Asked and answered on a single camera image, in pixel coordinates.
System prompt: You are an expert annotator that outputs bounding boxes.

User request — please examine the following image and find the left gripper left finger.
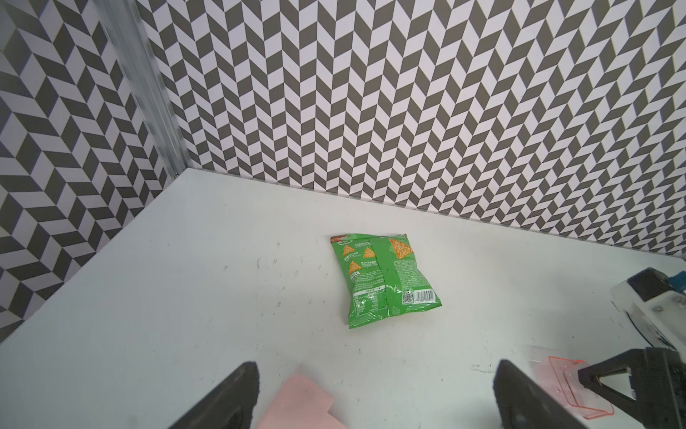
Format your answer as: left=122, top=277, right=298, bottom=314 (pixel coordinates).
left=170, top=361, right=260, bottom=429

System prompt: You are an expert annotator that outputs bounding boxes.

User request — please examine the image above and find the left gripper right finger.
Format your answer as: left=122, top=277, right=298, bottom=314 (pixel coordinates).
left=493, top=359, right=585, bottom=429

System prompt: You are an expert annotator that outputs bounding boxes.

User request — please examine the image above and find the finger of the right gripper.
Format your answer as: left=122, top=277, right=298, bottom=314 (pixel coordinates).
left=578, top=348, right=685, bottom=428

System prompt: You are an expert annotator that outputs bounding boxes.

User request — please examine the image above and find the pink transparent tray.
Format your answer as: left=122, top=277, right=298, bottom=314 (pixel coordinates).
left=530, top=356, right=615, bottom=420

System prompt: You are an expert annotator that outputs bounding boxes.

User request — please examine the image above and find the green snack bag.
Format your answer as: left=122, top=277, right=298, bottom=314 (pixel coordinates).
left=330, top=233, right=442, bottom=329

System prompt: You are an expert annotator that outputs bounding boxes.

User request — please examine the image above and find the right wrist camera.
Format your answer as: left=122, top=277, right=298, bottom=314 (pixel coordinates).
left=610, top=267, right=685, bottom=359

